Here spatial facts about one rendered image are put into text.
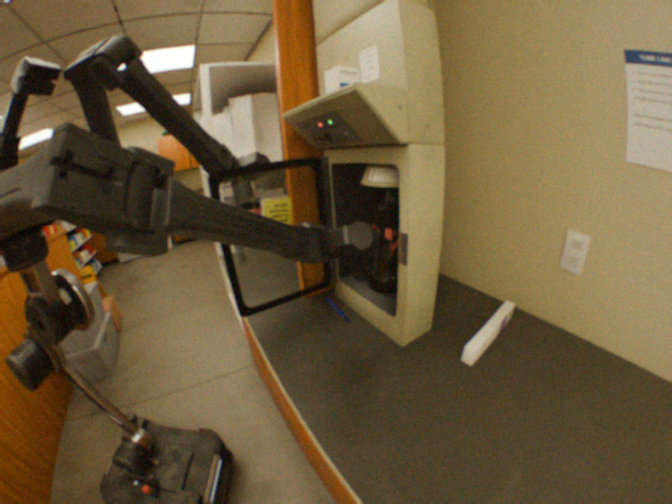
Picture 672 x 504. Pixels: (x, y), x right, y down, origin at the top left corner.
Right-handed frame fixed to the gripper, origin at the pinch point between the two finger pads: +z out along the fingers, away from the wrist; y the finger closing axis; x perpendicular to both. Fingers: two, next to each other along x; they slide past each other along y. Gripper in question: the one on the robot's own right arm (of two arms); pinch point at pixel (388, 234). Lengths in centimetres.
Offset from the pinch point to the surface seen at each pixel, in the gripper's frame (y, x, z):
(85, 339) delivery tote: 150, 86, -149
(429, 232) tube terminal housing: -16.0, -4.4, -4.1
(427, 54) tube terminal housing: -16.9, -41.2, -6.8
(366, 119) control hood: -12.3, -26.2, -19.0
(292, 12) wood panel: 20, -66, -18
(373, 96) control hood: -15.8, -29.4, -20.6
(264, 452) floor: 35, 121, -43
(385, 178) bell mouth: -6.0, -15.3, -7.9
